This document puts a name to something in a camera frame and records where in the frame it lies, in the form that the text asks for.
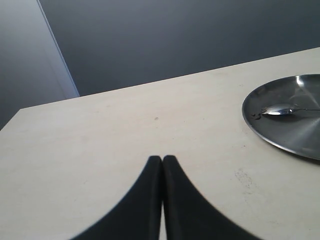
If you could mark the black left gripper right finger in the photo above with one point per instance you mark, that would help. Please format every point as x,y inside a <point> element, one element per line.
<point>188,215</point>

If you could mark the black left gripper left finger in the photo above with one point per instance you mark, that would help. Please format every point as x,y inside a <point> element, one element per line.
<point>137,216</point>

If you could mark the silver metal spoon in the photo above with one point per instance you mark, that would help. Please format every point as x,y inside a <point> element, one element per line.
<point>284,109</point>

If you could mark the round steel plate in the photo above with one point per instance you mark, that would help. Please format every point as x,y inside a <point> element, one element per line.
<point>298,132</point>

